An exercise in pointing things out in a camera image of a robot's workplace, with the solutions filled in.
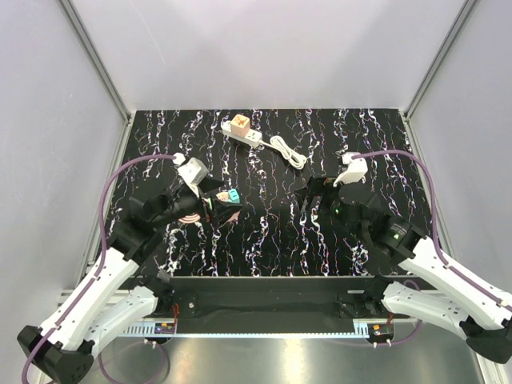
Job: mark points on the pink round power socket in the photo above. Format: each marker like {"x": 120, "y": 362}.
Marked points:
{"x": 223, "y": 196}

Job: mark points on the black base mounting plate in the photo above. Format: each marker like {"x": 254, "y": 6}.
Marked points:
{"x": 278, "y": 305}

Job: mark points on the teal plug adapter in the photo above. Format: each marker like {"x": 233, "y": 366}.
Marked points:
{"x": 233, "y": 196}

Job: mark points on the white power strip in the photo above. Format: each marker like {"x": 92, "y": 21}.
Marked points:
{"x": 253, "y": 139}

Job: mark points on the left aluminium frame post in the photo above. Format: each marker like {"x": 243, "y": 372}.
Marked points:
{"x": 77, "y": 25}

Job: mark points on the white slotted cable duct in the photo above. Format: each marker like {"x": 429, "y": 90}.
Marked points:
{"x": 150, "y": 330}

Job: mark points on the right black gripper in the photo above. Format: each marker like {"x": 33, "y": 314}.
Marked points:
{"x": 317, "y": 186}

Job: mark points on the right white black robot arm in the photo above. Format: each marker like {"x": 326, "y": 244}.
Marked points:
{"x": 468, "y": 307}

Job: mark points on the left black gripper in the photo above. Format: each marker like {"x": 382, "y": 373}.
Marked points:
{"x": 220, "y": 213}

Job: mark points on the aluminium frame post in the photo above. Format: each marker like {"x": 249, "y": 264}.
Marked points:
{"x": 77, "y": 25}
{"x": 448, "y": 43}

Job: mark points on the pink cube plug adapter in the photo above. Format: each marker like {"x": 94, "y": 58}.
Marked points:
{"x": 240, "y": 125}

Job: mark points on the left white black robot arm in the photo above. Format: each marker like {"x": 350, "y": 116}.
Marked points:
{"x": 65, "y": 345}

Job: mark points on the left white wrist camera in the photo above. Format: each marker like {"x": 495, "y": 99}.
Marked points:
{"x": 191, "y": 170}

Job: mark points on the black marbled table mat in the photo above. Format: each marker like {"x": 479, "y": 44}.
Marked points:
{"x": 272, "y": 236}

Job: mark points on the right aluminium frame post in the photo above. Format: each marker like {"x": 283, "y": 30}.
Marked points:
{"x": 448, "y": 43}

